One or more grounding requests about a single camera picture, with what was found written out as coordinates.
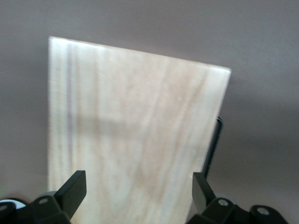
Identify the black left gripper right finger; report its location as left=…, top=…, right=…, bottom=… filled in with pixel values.
left=188, top=172, right=249, bottom=224

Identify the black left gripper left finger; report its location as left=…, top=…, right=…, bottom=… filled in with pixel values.
left=16, top=170, right=87, bottom=224

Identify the black metal drawer handle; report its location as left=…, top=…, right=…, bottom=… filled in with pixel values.
left=202, top=117, right=225, bottom=178

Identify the wooden drawer cabinet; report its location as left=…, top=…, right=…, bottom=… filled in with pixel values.
left=48, top=36, right=232, bottom=224

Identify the brown table cover mat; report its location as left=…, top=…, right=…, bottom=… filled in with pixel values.
left=0, top=0, right=299, bottom=224

